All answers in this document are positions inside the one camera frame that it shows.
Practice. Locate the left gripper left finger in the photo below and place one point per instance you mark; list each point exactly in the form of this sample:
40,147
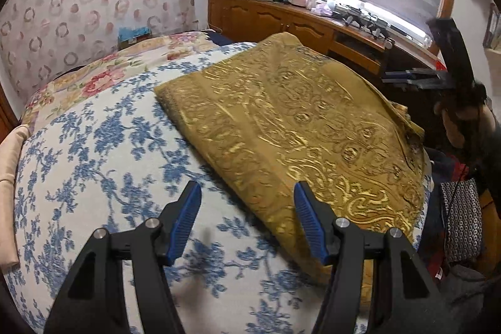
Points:
92,297

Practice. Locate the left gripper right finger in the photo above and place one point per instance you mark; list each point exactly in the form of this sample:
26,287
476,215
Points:
405,298

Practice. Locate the mustard patterned garment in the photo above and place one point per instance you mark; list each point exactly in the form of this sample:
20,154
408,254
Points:
280,113

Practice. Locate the right hand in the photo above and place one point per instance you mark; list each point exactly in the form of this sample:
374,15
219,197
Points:
468,128

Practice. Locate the black white patterned bag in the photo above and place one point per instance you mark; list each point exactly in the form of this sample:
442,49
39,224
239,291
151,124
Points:
463,220

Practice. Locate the blue floral bedsheet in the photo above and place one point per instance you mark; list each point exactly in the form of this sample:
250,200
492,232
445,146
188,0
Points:
115,160

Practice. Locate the folded beige cloth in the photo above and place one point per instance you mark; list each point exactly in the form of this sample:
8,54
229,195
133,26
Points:
10,151

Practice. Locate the wooden louvered wardrobe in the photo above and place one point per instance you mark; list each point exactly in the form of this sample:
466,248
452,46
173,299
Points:
8,121

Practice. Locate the wooden sideboard cabinet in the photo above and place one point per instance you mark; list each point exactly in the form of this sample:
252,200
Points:
253,21

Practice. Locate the pink floral quilt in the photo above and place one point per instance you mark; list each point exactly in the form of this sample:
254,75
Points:
63,93

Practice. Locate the box with blue item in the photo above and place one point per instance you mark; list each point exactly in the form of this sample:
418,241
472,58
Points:
130,36

